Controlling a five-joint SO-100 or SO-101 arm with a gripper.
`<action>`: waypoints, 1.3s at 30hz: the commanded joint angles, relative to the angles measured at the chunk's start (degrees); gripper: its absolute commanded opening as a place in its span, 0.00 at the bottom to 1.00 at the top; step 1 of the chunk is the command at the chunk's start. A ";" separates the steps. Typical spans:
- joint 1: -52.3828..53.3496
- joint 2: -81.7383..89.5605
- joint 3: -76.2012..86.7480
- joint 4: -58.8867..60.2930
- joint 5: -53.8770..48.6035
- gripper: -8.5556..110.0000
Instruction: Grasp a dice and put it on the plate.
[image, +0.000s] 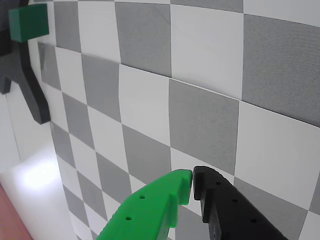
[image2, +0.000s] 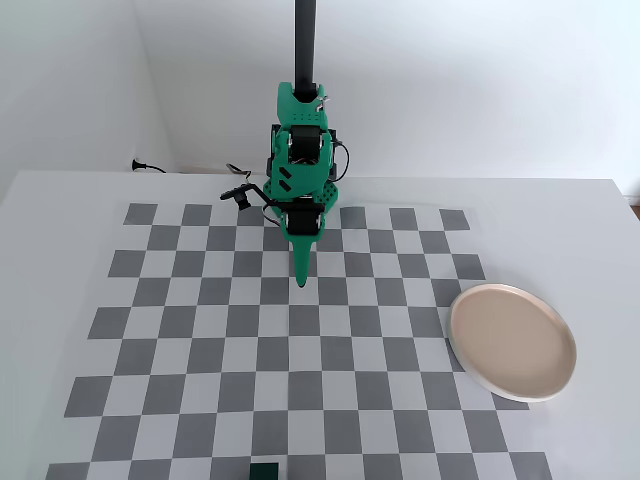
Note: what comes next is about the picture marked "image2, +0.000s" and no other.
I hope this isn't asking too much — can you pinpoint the black wall plug cable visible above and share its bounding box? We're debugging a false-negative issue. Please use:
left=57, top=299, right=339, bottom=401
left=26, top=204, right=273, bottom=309
left=130, top=158, right=169, bottom=175

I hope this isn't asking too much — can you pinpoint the black camera cable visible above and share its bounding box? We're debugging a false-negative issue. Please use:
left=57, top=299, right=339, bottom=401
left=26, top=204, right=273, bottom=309
left=330, top=141, right=350, bottom=182

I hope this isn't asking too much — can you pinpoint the black wrist camera board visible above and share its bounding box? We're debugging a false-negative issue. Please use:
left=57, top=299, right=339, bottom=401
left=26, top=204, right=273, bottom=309
left=219, top=183, right=267, bottom=211

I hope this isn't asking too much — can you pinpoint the black vertical pole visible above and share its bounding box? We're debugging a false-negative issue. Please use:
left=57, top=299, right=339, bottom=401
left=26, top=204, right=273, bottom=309
left=293, top=0, right=319, bottom=101

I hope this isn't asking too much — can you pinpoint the beige round plate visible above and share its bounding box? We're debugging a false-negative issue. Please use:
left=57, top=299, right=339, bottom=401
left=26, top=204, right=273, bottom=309
left=448, top=283, right=578, bottom=403

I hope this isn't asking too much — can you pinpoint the green perforated robot base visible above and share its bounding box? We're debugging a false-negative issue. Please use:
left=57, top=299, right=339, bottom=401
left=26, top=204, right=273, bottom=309
left=262, top=177, right=342, bottom=214

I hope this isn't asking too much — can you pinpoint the green gripper with motor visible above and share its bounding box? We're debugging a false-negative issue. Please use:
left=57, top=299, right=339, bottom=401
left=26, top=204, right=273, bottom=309
left=277, top=198, right=330, bottom=290

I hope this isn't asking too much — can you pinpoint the grey checkerboard mat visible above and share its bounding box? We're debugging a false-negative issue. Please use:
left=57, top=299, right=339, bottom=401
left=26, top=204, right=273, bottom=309
left=47, top=202, right=554, bottom=480

